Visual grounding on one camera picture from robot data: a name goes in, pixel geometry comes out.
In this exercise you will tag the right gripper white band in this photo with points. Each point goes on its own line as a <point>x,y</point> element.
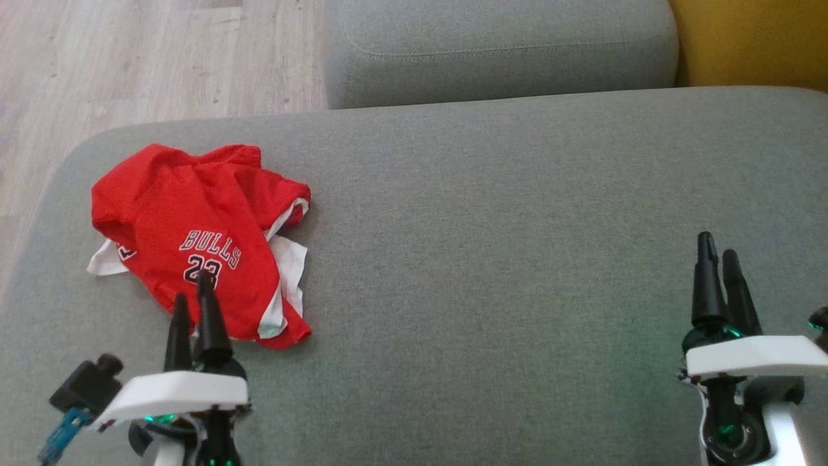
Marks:
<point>750,356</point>

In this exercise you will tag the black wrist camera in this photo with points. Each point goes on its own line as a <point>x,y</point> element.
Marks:
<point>819,323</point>
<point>87,385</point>

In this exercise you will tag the large grey sofa seat cushion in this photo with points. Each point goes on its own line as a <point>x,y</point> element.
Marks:
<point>485,259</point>

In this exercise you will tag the yellow sofa backrest cushion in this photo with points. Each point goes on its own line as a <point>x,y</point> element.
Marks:
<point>757,39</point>

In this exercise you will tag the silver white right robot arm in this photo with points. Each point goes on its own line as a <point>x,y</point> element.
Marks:
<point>789,440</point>

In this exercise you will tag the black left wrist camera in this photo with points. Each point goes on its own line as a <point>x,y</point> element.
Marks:
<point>87,385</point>

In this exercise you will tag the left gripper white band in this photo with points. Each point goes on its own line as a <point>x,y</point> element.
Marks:
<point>181,391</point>

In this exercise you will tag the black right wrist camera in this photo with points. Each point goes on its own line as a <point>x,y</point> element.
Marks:
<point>819,323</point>

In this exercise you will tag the red shorts with white trim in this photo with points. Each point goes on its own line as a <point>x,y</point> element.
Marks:
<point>162,213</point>

